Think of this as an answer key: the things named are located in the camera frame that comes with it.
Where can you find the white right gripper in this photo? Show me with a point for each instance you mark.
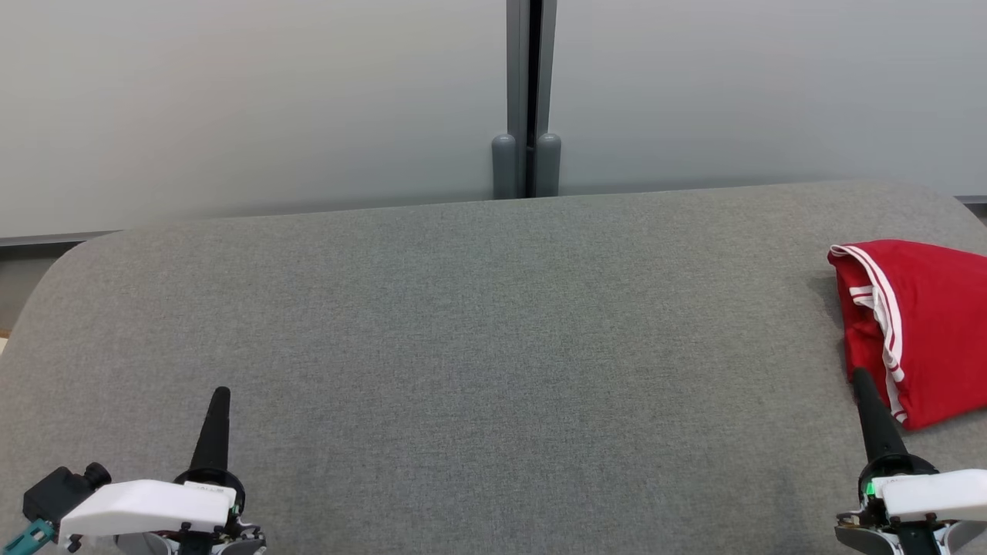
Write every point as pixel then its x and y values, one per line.
pixel 933 497

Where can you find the red basketball jersey number 23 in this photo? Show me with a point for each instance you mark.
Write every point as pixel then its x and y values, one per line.
pixel 941 308

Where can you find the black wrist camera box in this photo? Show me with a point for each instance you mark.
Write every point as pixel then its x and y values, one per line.
pixel 58 493

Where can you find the grey vertical partition frame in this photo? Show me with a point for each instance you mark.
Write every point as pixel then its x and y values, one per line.
pixel 518 62

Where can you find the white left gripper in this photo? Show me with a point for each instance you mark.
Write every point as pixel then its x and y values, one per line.
pixel 146 505

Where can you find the grey wall base rail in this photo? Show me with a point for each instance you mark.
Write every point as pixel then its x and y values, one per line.
pixel 54 238

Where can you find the grey rounded partition post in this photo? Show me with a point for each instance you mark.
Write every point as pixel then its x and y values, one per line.
pixel 504 166
pixel 548 166

